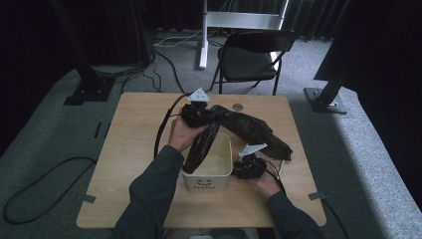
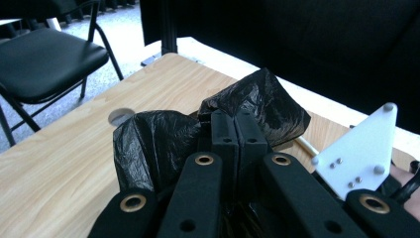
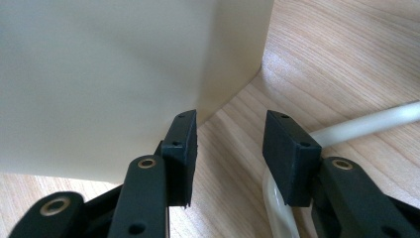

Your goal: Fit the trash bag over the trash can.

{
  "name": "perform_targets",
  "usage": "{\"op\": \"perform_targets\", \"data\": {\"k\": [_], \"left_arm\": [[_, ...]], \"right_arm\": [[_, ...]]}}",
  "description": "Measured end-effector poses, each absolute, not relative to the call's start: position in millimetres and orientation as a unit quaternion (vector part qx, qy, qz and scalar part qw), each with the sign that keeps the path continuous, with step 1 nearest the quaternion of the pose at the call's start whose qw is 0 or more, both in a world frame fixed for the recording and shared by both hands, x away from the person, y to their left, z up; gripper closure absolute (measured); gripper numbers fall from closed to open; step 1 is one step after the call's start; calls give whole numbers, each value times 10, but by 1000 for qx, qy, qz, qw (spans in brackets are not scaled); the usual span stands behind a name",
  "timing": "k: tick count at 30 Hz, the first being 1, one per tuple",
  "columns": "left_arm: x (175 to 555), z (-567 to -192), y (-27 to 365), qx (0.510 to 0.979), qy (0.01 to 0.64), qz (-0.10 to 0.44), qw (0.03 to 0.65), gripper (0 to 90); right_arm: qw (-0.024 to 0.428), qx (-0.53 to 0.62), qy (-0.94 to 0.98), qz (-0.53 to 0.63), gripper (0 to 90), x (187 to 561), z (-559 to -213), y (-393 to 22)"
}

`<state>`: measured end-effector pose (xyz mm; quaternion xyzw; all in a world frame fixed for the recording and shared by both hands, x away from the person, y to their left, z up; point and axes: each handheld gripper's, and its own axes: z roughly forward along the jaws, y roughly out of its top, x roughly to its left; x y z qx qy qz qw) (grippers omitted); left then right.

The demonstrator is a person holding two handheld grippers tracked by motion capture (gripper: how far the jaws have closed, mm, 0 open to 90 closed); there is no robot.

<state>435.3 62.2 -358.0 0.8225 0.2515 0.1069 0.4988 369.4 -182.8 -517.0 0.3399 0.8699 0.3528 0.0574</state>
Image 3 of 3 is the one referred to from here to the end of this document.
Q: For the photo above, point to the cream square trash bin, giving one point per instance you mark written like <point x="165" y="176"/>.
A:
<point x="99" y="82"/>

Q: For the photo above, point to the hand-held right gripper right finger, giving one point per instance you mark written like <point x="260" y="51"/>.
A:
<point x="290" y="158"/>

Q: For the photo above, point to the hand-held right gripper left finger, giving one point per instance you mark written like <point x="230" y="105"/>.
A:
<point x="180" y="155"/>

